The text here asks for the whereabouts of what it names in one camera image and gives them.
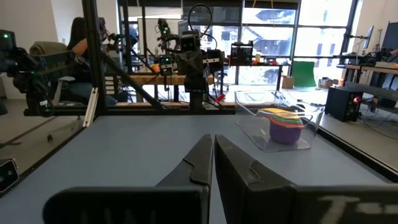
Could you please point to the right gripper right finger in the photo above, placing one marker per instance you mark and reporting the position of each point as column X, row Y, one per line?
column 239, row 186

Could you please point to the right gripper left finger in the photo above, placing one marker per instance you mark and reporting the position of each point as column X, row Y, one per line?
column 192, row 177

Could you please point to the purple measuring cup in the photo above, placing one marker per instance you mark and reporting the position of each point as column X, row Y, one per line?
column 284, row 135

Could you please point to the pink-red measuring cup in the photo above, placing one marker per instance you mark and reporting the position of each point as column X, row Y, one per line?
column 275, row 119

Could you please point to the orange measuring cup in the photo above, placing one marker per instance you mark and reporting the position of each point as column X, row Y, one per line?
column 292, row 125

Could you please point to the green measuring cup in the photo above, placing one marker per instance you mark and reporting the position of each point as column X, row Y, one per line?
column 293, row 118

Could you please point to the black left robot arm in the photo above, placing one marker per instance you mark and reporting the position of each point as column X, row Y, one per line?
column 196, row 93

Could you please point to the clear plastic basket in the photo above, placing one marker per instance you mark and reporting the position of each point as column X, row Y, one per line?
column 245, row 102

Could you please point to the wooden workbench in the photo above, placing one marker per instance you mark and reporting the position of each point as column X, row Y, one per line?
column 146, row 79

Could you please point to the black mesh crate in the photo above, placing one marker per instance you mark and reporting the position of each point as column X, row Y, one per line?
column 242, row 54

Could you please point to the black panel with white labels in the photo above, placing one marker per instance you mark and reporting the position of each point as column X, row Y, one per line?
column 109, row 88

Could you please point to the cardboard box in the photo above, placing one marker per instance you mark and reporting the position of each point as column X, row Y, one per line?
column 325, row 83
column 287, row 82

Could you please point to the person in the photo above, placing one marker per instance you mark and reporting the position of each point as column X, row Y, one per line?
column 77, row 46

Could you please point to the green board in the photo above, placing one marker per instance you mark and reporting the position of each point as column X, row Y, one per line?
column 304, row 74

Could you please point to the grey office chair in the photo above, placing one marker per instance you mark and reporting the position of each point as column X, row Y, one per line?
column 62, row 84

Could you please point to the black computer box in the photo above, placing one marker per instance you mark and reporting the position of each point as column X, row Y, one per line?
column 340, row 104

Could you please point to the olive fabric bundle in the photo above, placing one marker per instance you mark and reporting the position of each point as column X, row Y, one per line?
column 46, row 48

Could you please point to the black equipment with green lights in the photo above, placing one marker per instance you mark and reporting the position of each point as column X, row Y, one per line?
column 31, row 81

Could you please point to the wooden desk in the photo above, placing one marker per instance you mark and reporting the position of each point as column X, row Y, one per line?
column 373, row 69

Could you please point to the black computer monitor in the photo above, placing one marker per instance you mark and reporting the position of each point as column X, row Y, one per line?
column 391, row 37

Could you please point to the black aluminium table frame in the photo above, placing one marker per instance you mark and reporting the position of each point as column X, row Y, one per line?
column 93, row 46

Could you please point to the silver aluminium rail strip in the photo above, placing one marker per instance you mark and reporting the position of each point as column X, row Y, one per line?
column 90, row 107

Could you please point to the black table-level camera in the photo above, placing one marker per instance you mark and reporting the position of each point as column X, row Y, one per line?
column 7, row 175

